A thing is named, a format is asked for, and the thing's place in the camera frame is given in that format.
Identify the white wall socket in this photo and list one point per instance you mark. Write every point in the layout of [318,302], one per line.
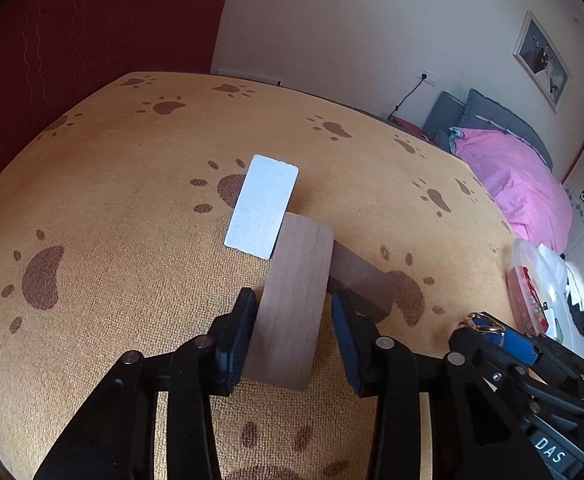
[429,78]

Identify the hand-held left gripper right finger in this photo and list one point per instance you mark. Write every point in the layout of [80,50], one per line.
[347,347]

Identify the grey bed headboard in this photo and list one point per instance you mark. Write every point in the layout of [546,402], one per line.
[491,107]

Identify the dark brown wooden block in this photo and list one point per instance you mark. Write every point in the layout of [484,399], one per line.
[361,280]

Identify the red curtain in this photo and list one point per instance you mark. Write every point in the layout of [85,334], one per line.
[72,35]

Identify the yellow paw-print blanket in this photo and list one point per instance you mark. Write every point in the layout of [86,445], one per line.
[122,210]

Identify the pink quilt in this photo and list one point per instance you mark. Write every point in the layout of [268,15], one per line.
[511,180]

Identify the light wooden block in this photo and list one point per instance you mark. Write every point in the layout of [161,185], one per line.
[292,300]

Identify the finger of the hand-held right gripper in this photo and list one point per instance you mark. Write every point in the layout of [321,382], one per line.
[519,347]
[481,355]

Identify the clear plastic container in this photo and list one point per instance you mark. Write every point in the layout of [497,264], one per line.
[546,305]

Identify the red printed can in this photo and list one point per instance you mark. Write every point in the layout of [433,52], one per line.
[524,292]

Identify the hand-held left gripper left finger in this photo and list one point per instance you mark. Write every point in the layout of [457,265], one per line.
[234,342]

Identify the white rectangular block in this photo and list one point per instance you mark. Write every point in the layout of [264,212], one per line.
[262,205]

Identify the framed wall picture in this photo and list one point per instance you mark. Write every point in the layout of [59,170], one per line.
[541,60]

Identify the red cloth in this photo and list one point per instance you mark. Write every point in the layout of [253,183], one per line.
[409,127]

